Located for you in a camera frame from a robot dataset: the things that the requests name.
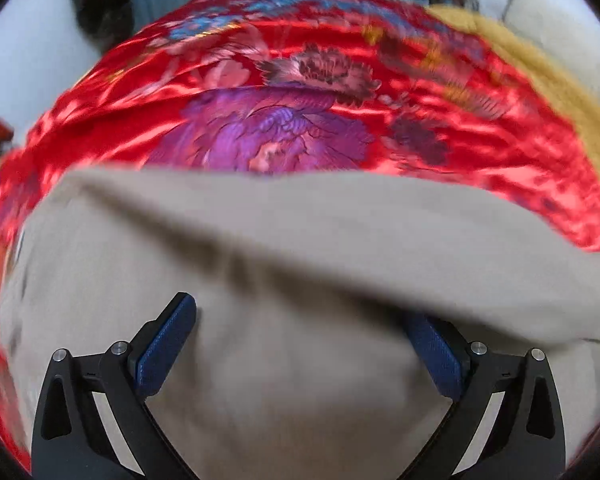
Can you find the white pillow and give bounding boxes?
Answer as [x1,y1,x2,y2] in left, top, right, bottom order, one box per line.
[502,0,600,128]

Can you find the yellow fuzzy blanket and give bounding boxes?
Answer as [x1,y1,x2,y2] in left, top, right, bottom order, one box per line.
[425,4,600,188]

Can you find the beige pants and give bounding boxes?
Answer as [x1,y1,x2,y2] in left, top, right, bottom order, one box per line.
[0,167,600,480]

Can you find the red floral satin blanket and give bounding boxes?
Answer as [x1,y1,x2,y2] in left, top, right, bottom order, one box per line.
[0,0,600,471]

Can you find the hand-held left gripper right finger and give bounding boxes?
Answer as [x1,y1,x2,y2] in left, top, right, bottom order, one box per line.
[404,312,567,480]

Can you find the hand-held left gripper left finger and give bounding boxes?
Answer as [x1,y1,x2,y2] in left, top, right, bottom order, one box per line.
[31,292,198,480]

